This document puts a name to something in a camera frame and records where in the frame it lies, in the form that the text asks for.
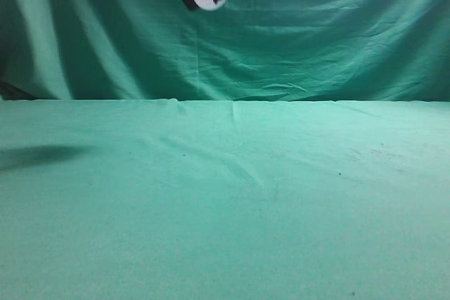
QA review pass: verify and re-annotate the green backdrop curtain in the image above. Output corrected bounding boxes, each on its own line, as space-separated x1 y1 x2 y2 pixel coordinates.
1 0 449 101

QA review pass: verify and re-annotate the green table cloth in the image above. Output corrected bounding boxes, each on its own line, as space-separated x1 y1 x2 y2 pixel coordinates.
1 100 449 299

